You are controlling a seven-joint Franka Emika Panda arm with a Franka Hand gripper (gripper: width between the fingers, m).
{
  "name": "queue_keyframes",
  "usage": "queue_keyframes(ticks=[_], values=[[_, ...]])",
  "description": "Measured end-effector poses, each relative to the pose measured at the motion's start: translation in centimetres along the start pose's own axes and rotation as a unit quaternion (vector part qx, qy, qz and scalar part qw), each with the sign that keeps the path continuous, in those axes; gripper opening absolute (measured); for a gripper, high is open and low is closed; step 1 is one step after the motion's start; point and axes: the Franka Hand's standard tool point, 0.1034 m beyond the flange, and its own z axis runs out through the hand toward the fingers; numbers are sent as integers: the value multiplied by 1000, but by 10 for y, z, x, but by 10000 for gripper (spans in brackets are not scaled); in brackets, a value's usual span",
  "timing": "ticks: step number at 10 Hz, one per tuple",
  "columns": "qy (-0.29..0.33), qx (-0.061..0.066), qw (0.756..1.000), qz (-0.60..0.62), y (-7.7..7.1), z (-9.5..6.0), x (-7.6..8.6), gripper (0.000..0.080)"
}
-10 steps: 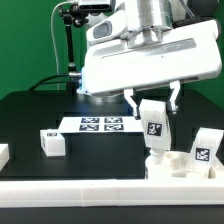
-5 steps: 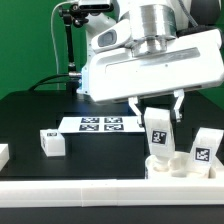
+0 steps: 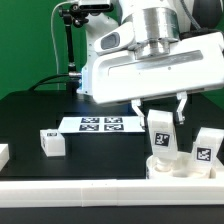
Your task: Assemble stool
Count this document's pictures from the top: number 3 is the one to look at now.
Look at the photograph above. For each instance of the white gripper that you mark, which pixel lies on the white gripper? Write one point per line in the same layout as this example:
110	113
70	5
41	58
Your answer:
193	65

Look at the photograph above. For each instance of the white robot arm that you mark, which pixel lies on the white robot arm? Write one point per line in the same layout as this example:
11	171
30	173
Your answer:
144	50

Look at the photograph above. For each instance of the white tag base sheet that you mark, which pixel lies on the white tag base sheet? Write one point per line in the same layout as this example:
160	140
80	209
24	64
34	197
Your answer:
108	124

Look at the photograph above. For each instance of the white block at left edge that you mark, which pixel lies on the white block at left edge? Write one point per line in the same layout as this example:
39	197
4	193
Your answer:
4	155

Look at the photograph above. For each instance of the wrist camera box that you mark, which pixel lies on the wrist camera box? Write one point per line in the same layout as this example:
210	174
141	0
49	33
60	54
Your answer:
115	40

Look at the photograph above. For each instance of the white L-shaped obstacle frame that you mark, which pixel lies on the white L-shaped obstacle frame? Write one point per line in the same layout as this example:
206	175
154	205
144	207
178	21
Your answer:
87	193

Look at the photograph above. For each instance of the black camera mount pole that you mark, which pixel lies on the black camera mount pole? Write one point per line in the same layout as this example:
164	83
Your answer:
74	16

